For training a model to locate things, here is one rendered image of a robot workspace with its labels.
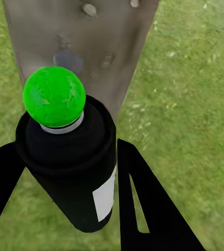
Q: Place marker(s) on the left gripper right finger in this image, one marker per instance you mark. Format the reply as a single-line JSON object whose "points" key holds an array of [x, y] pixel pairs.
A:
{"points": [[168, 230]]}

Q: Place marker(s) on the pesticide atomizer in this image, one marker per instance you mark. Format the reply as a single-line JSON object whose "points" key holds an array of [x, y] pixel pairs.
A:
{"points": [[67, 140]]}

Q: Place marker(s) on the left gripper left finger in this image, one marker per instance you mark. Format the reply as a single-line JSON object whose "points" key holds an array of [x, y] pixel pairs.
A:
{"points": [[11, 167]]}

